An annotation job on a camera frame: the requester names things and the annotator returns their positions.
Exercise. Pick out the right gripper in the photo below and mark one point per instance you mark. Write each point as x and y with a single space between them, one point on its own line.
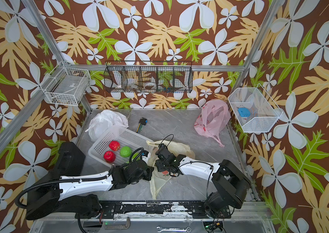
158 163

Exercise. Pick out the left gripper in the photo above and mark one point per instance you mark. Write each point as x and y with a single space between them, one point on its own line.
150 170

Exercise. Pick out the green apple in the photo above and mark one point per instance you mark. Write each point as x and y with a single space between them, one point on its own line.
136 156
125 152

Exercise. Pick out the yellow orange-print plastic bag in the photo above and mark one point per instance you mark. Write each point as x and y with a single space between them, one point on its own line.
158 180

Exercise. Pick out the white perforated plastic basket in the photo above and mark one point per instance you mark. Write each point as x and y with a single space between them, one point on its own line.
125 137

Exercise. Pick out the pink apple-print plastic bag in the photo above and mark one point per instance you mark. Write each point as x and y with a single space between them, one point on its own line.
213 118

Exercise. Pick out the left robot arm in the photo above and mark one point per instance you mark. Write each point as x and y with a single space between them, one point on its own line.
76 194

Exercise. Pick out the white plastic bag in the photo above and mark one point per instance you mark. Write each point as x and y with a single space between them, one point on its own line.
103 121

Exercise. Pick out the black tool case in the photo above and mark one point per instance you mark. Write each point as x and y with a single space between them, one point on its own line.
70 161

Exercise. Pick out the silver wrench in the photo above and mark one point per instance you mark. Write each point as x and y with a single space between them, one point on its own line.
173 229

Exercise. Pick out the blue object in basket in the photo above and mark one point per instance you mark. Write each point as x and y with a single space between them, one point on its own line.
244 112

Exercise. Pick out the small black connector with wires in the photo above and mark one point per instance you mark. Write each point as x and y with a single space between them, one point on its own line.
142 123

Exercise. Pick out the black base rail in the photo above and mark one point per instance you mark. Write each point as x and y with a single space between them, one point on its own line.
192 209

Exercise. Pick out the black wire wall basket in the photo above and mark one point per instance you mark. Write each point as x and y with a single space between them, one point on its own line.
148 76

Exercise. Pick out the white wire basket right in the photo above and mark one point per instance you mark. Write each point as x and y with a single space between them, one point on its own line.
264 110

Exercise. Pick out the white wire basket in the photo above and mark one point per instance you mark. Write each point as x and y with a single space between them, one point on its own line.
66 85
264 110

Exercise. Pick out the white wire basket left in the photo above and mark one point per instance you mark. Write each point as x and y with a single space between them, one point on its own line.
66 85

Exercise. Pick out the aluminium frame post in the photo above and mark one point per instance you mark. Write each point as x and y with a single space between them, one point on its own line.
250 28

